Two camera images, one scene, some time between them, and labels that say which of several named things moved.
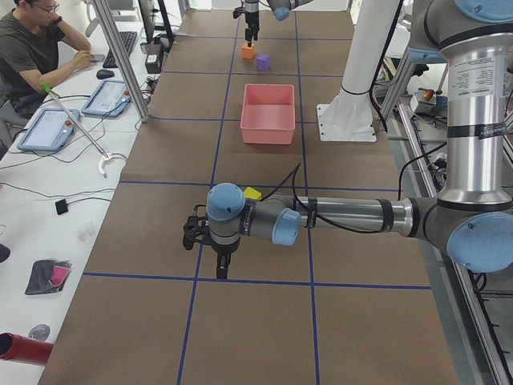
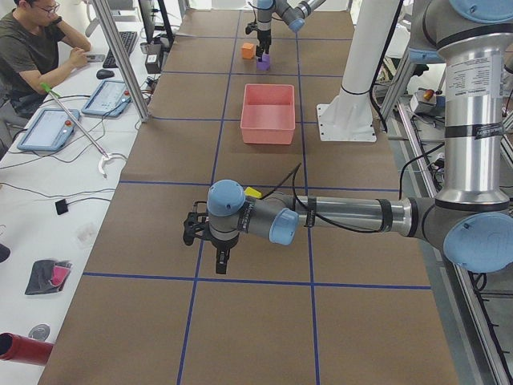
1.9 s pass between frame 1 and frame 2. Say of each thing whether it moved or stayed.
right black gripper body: moved
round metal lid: stayed
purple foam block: stayed
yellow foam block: stayed
